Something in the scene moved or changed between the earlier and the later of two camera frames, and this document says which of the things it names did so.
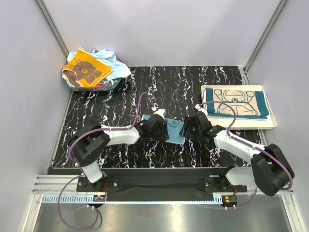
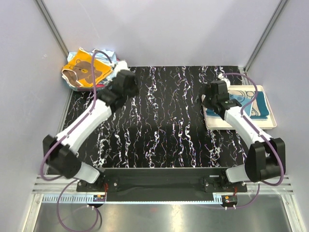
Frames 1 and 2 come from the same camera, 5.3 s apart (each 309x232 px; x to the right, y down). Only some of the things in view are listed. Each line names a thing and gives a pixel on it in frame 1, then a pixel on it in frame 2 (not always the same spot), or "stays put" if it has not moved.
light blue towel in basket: [119, 70] stays put
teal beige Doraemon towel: [246, 104] stays put
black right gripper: [188, 123] → [208, 93]
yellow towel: [84, 69] stays put
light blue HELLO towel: [175, 128] → [243, 101]
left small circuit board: [99, 197] stays put
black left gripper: [163, 137] → [134, 91]
